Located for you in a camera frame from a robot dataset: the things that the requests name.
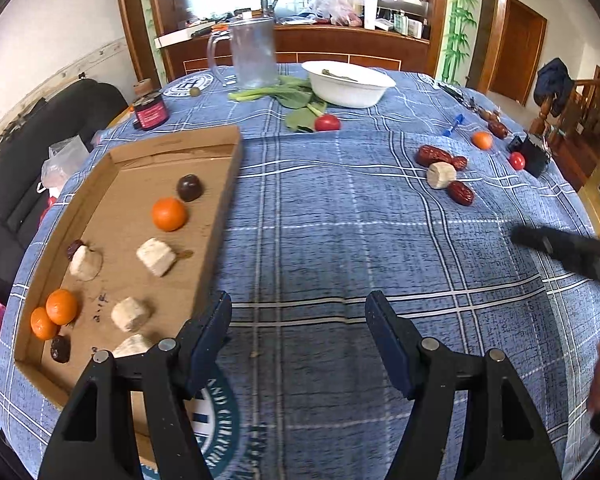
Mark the wooden stair railing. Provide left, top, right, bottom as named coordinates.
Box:
left=530, top=67, right=600, bottom=191

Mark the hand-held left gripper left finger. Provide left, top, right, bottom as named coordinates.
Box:
left=37, top=290, right=233, bottom=480

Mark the large red date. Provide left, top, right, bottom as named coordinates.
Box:
left=415, top=145, right=453, bottom=167

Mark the bamboo wall decal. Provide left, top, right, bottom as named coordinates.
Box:
left=439, top=0, right=481, bottom=86

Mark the wooden door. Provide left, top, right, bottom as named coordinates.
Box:
left=490, top=0, right=548, bottom=108

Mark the cardboard tray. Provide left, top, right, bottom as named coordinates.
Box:
left=12, top=125, right=244, bottom=466

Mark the white bowl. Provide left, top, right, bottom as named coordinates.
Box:
left=301, top=60, right=397, bottom=109

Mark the clear plastic bag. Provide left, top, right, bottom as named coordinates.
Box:
left=305, top=0, right=363, bottom=27

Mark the crumpled plastic bag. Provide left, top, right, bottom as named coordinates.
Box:
left=40, top=136, right=91, bottom=196

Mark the black device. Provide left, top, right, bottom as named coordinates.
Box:
left=506, top=132, right=552, bottom=178

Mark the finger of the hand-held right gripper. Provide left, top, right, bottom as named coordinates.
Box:
left=510, top=225, right=600, bottom=293

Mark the dark blue jacket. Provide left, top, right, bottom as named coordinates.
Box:
left=536, top=58, right=576, bottom=118

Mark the black sofa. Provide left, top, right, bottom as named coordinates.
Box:
left=0, top=80, right=131, bottom=306

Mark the blue plaid tablecloth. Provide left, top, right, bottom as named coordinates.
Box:
left=0, top=62, right=600, bottom=480

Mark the wooden cabinet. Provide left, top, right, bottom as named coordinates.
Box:
left=114, top=0, right=506, bottom=91

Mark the green leafy vegetable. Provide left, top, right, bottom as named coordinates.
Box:
left=228, top=76, right=328, bottom=133

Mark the dark red jar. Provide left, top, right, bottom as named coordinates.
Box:
left=131, top=91, right=171, bottom=132

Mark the white cake cube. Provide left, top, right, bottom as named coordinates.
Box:
left=136, top=238, right=177, bottom=278
left=111, top=296, right=152, bottom=333
left=69, top=245, right=103, bottom=281

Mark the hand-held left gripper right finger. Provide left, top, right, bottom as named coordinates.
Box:
left=365, top=290, right=563, bottom=480

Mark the clear plastic pitcher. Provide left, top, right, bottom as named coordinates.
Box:
left=206, top=16, right=279, bottom=90

